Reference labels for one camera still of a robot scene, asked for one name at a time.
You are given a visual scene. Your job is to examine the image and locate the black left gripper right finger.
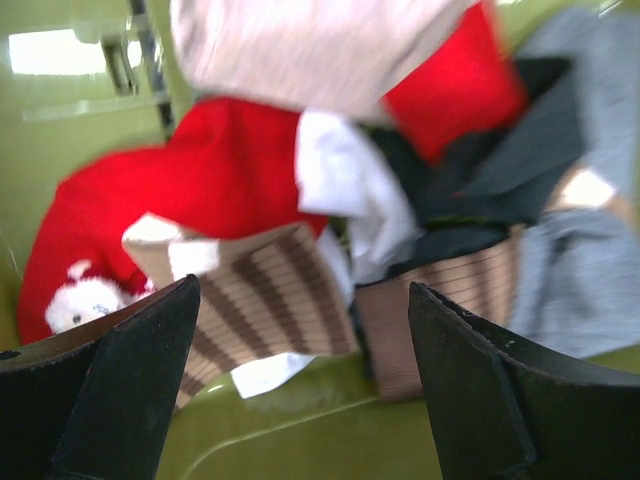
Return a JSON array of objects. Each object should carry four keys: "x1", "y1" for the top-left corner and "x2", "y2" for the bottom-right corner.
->
[{"x1": 410, "y1": 313, "x2": 639, "y2": 479}]

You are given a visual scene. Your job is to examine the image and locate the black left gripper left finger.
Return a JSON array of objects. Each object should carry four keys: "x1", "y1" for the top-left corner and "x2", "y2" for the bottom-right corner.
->
[{"x1": 1, "y1": 275, "x2": 200, "y2": 479}]

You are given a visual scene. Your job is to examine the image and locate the red santa sock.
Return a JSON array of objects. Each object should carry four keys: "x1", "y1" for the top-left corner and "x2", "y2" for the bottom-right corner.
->
[{"x1": 16, "y1": 98, "x2": 328, "y2": 344}]

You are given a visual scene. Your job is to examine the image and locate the brown striped sock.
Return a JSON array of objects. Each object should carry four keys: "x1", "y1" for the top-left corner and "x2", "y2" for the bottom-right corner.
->
[
  {"x1": 355, "y1": 226, "x2": 523, "y2": 402},
  {"x1": 122, "y1": 215, "x2": 359, "y2": 408}
]

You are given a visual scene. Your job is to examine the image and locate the grey sock in basket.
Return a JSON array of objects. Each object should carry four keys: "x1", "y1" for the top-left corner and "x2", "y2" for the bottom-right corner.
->
[{"x1": 508, "y1": 7, "x2": 639, "y2": 357}]

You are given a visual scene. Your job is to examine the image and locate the black sock in basket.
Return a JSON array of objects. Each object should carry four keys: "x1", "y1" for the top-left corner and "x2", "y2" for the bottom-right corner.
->
[{"x1": 368, "y1": 57, "x2": 584, "y2": 276}]

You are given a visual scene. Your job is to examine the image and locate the olive green plastic basket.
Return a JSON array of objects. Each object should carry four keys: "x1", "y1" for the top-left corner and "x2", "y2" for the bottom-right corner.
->
[{"x1": 0, "y1": 0, "x2": 640, "y2": 480}]

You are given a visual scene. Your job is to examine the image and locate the beige sock in basket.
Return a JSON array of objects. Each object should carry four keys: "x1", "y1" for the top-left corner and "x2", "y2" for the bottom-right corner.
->
[{"x1": 170, "y1": 0, "x2": 472, "y2": 125}]

